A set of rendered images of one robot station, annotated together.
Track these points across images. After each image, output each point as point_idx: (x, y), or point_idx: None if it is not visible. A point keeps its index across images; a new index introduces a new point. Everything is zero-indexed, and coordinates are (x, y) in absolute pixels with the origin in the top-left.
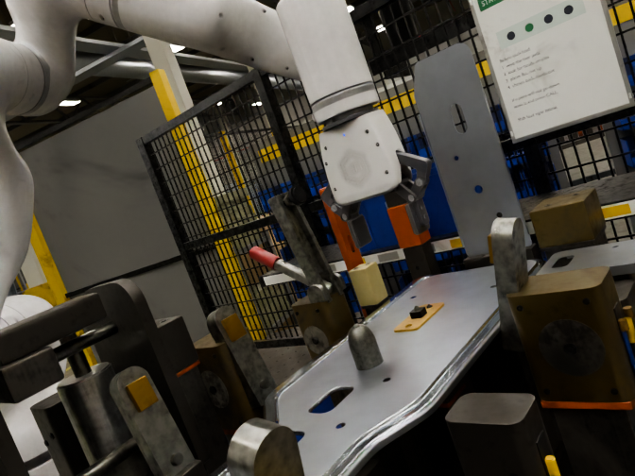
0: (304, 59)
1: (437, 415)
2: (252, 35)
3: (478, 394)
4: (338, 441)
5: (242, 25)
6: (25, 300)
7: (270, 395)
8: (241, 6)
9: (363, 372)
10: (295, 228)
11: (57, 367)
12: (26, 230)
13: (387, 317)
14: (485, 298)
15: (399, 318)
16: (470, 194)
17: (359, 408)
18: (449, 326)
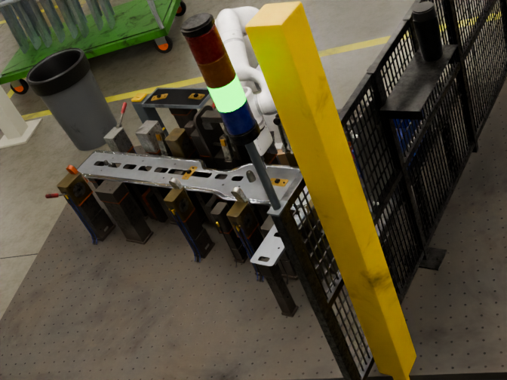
0: None
1: None
2: (250, 80)
3: (225, 205)
4: (216, 186)
5: (243, 79)
6: None
7: (247, 163)
8: (239, 76)
9: (247, 179)
10: (279, 127)
11: (211, 127)
12: (252, 63)
13: (287, 173)
14: (278, 196)
15: (283, 176)
16: None
17: (228, 185)
18: (262, 191)
